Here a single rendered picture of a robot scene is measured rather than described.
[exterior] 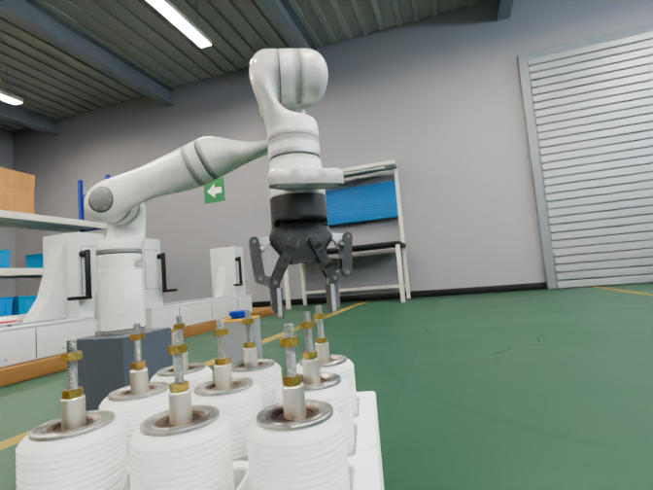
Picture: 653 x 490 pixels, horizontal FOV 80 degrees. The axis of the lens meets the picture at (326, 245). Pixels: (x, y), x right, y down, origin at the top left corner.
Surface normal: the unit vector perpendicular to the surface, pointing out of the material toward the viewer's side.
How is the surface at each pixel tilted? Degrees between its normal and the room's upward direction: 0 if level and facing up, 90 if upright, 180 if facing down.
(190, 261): 90
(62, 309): 90
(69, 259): 90
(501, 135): 90
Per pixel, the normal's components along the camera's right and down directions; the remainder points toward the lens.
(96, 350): -0.31, -0.05
